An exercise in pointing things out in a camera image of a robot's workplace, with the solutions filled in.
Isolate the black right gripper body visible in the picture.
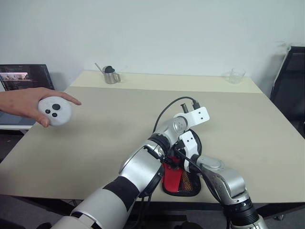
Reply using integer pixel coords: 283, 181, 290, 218
170, 140, 185, 158

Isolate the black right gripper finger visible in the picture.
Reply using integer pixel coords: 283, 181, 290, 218
164, 156, 182, 170

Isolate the table tennis paddle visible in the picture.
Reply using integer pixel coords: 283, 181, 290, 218
163, 164, 183, 193

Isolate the black paddle case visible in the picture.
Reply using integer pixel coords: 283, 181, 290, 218
162, 130, 203, 197

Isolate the white handheld controller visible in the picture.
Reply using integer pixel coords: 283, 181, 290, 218
38, 95, 73, 127

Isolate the person's bare hand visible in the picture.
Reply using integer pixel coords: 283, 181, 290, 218
0, 86, 82, 127

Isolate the clear glass beaker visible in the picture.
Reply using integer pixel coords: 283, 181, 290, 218
223, 68, 246, 85

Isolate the stainless steel pitcher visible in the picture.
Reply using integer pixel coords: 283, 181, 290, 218
102, 66, 122, 85

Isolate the black office chair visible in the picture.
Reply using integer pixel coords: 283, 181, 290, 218
270, 45, 305, 139

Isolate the open laptop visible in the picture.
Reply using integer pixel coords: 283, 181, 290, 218
0, 63, 56, 131

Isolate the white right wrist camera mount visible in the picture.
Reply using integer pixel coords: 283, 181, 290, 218
178, 130, 200, 173

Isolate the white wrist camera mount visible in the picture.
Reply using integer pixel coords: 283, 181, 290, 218
178, 130, 200, 173
173, 107, 211, 134

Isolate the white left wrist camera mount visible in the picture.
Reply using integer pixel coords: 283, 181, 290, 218
173, 107, 211, 134

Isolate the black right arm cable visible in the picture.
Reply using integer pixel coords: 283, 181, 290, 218
173, 146, 216, 191

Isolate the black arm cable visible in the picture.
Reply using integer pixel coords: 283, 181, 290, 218
173, 146, 216, 191
153, 96, 200, 131

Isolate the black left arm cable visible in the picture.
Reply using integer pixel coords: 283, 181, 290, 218
153, 96, 200, 131

